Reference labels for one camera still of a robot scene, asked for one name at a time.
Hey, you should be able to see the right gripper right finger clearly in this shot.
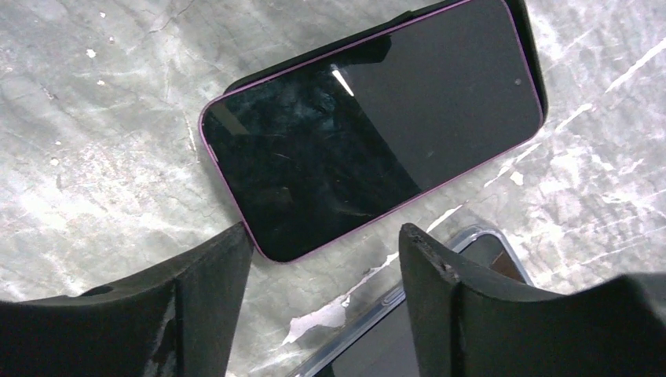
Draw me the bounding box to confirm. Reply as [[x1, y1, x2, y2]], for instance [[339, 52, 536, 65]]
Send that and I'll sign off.
[[399, 223, 665, 376]]

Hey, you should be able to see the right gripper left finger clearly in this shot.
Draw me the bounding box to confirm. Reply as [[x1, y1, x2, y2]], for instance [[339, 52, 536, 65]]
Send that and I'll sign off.
[[1, 224, 254, 376]]

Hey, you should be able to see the clear magsafe phone case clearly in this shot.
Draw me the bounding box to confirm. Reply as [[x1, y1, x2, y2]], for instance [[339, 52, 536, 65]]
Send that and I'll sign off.
[[286, 225, 537, 377]]

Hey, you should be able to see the purple phone black screen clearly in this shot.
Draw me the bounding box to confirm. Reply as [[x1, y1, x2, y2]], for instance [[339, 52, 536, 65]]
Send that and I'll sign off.
[[199, 0, 545, 263]]

